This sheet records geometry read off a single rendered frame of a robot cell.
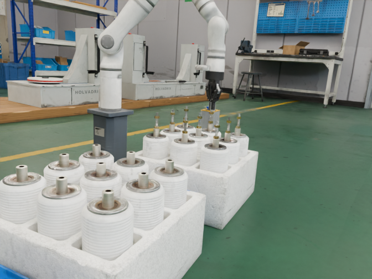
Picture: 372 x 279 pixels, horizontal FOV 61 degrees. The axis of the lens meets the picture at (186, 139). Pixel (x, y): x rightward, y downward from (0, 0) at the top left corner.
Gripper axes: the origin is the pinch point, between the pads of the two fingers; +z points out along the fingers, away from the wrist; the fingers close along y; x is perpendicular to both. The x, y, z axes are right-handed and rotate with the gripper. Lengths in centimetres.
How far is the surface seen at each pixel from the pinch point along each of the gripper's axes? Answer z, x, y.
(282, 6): -123, -273, 397
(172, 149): 12.9, 20.6, -18.7
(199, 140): 11.2, 9.1, -13.3
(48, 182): 13, 58, -44
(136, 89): 16, -3, 240
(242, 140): 11.5, -8.9, -12.9
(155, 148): 13.7, 25.9, -13.7
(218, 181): 19.1, 9.4, -34.2
